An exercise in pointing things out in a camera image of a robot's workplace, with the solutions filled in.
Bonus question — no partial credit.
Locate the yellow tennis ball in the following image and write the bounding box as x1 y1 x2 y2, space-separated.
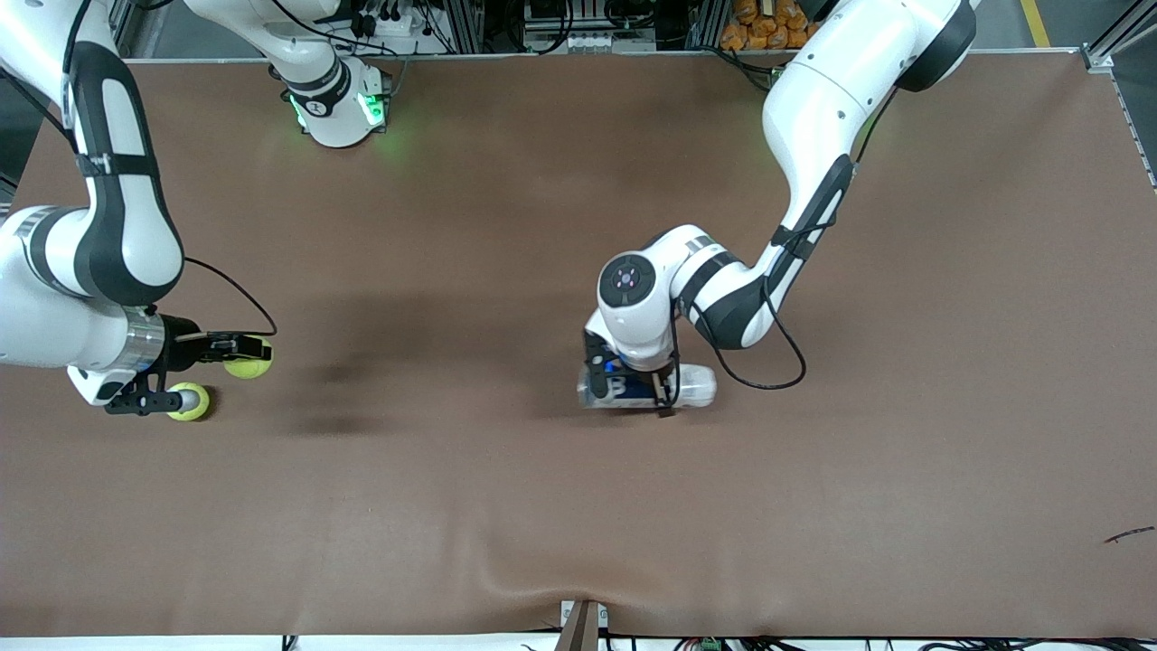
223 336 274 381
168 382 212 423

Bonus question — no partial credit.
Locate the white blue tennis ball can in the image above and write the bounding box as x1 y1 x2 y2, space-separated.
577 362 719 410

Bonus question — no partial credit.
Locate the brown table mat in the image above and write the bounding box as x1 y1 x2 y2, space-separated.
0 50 1157 639

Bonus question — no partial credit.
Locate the white power strip with plugs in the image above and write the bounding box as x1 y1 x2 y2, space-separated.
348 5 453 57

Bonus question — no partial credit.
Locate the white socket strip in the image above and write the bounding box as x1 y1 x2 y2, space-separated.
560 32 658 53

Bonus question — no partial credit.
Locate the orange packaged goods pile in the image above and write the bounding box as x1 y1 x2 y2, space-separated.
721 0 819 52

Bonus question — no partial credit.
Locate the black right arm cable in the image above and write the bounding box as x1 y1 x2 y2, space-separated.
0 68 277 340

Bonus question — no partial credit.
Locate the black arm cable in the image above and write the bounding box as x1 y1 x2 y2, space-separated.
673 212 808 392
0 68 277 340

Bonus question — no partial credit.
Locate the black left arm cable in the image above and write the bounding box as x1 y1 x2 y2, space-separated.
673 212 808 392

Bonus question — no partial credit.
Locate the table edge clamp bracket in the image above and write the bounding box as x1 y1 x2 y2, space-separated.
559 599 610 651

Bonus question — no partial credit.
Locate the aluminium frame profile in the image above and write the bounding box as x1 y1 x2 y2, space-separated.
687 0 724 51
452 0 489 52
1082 0 1157 75

